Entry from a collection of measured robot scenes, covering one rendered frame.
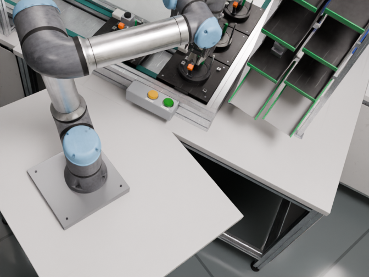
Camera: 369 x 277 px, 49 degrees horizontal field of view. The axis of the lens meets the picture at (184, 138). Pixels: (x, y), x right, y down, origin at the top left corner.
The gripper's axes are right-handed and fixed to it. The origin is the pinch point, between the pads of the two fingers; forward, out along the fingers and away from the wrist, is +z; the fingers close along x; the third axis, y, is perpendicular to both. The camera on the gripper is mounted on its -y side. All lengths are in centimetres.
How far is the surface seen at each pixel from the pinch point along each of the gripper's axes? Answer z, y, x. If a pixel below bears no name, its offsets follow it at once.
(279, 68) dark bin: 1.9, -16.4, 26.5
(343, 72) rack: -3, -23, 47
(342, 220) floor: 123, -54, 107
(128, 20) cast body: 14.9, -18.0, -37.3
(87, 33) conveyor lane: 32, -16, -57
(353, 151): 77, -67, 86
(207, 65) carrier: 24.3, -24.1, -1.2
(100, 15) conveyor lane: 30, -29, -58
